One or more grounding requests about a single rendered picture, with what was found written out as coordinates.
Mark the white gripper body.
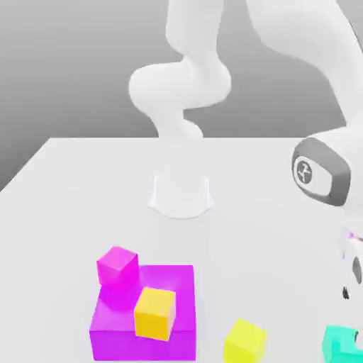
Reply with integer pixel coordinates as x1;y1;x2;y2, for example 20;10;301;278
349;299;363;346

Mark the small teal cube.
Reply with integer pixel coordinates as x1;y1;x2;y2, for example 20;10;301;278
322;325;363;363

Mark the small lemon yellow cube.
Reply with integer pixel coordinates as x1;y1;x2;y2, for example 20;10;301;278
223;318;268;363

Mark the large purple box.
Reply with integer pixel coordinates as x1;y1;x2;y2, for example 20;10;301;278
89;264;197;363

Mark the small orange-yellow cube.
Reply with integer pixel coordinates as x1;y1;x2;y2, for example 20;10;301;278
133;286;177;342

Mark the small magenta cube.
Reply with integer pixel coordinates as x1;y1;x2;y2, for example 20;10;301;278
96;245;140;287

